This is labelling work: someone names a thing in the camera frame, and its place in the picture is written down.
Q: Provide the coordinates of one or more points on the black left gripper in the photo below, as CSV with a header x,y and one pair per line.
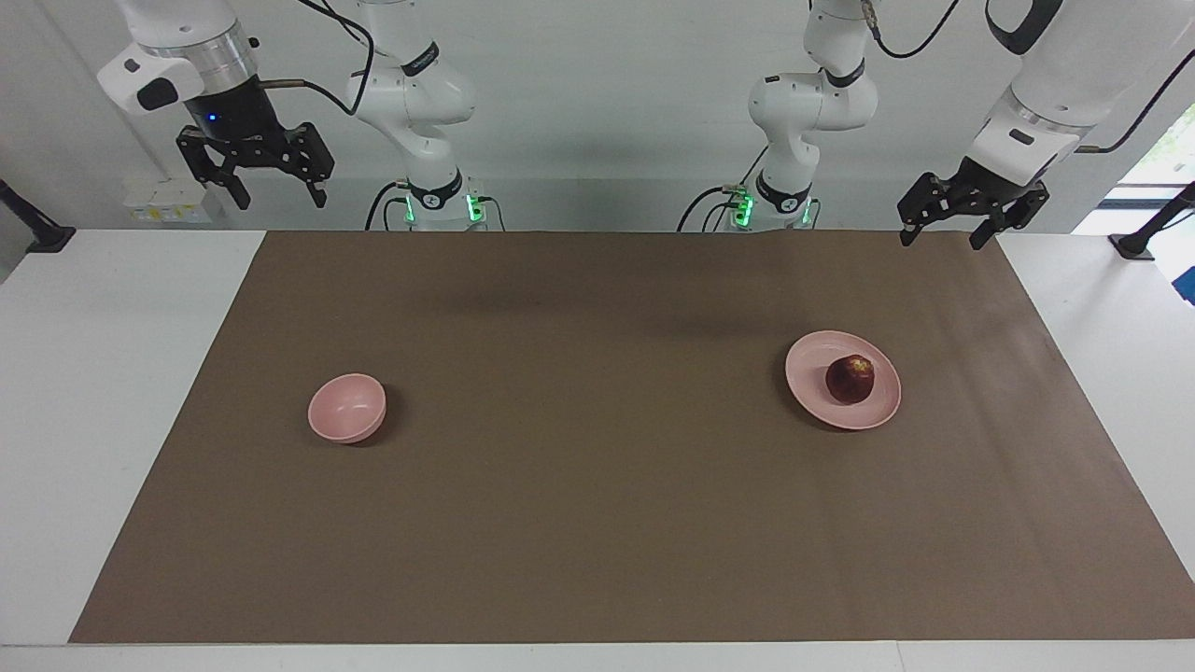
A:
x,y
990,187

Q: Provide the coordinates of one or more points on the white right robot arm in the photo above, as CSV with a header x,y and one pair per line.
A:
x,y
420,93

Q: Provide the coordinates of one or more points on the dark red apple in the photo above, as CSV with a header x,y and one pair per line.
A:
x,y
850,380

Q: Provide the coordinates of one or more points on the pink plate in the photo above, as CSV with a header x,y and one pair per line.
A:
x,y
812,373

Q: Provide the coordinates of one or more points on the blue object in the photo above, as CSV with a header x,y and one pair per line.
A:
x,y
1187,285

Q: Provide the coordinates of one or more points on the white wall socket box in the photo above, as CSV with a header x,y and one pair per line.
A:
x,y
168,201

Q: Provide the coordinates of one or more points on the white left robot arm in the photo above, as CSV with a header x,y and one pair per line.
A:
x,y
812,103

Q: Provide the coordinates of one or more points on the pink bowl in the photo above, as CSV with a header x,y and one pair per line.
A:
x,y
345,406

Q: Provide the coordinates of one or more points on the black clamp stand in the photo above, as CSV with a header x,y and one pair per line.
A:
x,y
1139,244
47,238

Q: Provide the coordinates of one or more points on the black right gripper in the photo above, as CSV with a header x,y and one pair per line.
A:
x,y
233,117

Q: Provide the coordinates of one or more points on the brown table mat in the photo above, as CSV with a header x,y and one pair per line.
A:
x,y
597,523

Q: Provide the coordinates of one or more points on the bright glass window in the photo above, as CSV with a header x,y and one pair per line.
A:
x,y
1167,159

